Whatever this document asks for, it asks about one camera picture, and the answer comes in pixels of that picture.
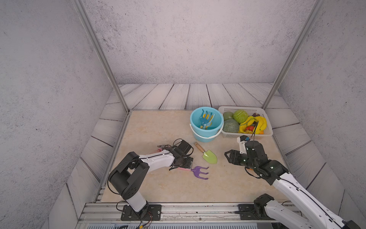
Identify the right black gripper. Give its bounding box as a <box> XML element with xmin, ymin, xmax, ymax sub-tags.
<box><xmin>223</xmin><ymin>149</ymin><xmax>258</xmax><ymax>172</ymax></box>

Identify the purple rake pink handle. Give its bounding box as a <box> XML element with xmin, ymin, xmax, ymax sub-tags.
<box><xmin>178</xmin><ymin>166</ymin><xmax>209</xmax><ymax>180</ymax></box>

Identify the light blue fork white handle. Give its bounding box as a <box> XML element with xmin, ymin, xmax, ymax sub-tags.
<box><xmin>201</xmin><ymin>113</ymin><xmax>215</xmax><ymax>130</ymax></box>

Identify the yellow toy shovel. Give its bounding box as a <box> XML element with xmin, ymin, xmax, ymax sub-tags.
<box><xmin>205</xmin><ymin>114</ymin><xmax>215</xmax><ymax>129</ymax></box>

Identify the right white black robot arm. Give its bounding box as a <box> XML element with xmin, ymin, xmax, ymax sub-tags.
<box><xmin>224</xmin><ymin>137</ymin><xmax>359</xmax><ymax>229</ymax></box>

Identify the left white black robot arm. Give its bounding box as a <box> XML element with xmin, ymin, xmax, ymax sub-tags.
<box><xmin>108</xmin><ymin>138</ymin><xmax>193</xmax><ymax>213</ymax></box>

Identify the pink spray bottle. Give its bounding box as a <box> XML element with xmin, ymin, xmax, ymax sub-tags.
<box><xmin>157</xmin><ymin>145</ymin><xmax>172</xmax><ymax>152</ymax></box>

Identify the light blue plastic bucket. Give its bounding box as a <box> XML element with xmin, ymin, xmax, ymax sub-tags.
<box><xmin>190</xmin><ymin>107</ymin><xmax>224</xmax><ymax>143</ymax></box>

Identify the dark green melon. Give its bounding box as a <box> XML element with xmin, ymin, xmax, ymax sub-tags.
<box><xmin>223</xmin><ymin>119</ymin><xmax>240</xmax><ymax>133</ymax></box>

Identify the green cabbage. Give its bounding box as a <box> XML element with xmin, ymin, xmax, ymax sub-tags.
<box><xmin>233</xmin><ymin>109</ymin><xmax>249</xmax><ymax>124</ymax></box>

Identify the light green round fruit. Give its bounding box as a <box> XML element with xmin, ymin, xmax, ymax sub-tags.
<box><xmin>223</xmin><ymin>111</ymin><xmax>234</xmax><ymax>121</ymax></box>

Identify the yellow banana bunch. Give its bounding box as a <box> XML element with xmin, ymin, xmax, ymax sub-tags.
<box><xmin>239</xmin><ymin>116</ymin><xmax>267</xmax><ymax>135</ymax></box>

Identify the white plastic basket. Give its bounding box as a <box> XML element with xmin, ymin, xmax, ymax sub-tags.
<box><xmin>218</xmin><ymin>106</ymin><xmax>273</xmax><ymax>139</ymax></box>

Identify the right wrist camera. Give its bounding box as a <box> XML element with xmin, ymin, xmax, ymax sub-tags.
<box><xmin>237</xmin><ymin>135</ymin><xmax>250</xmax><ymax>154</ymax></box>

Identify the green trowel wooden handle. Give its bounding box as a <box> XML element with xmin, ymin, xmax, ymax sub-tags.
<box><xmin>195</xmin><ymin>142</ymin><xmax>217</xmax><ymax>164</ymax></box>

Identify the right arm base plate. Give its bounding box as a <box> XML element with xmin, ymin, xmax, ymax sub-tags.
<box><xmin>234</xmin><ymin>204</ymin><xmax>274</xmax><ymax>220</ymax></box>

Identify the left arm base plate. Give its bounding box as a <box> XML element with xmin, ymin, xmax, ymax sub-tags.
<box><xmin>121</xmin><ymin>204</ymin><xmax>162</xmax><ymax>221</ymax></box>

